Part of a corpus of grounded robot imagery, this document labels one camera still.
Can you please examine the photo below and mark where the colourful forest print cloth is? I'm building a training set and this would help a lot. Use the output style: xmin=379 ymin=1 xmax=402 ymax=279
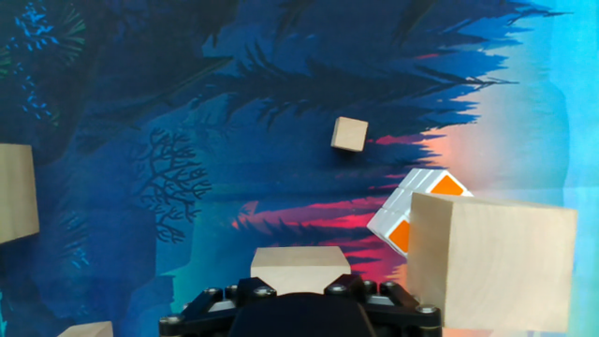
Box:
xmin=0 ymin=0 xmax=599 ymax=337

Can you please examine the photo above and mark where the large wooden cube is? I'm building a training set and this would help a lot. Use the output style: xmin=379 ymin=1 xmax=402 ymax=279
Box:
xmin=405 ymin=191 xmax=579 ymax=334
xmin=250 ymin=245 xmax=352 ymax=296
xmin=0 ymin=142 xmax=41 ymax=245

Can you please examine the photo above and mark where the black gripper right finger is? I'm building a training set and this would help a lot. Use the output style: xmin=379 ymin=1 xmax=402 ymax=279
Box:
xmin=323 ymin=273 xmax=442 ymax=337

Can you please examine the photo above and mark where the small wooden cube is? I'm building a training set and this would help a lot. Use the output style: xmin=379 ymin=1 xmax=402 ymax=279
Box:
xmin=55 ymin=320 xmax=115 ymax=337
xmin=329 ymin=116 xmax=370 ymax=153

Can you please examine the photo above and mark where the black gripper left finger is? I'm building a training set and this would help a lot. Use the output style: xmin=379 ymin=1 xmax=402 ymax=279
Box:
xmin=158 ymin=276 xmax=278 ymax=337

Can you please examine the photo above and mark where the Rubik's cube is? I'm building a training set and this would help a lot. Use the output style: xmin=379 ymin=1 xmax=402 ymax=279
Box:
xmin=366 ymin=167 xmax=474 ymax=258

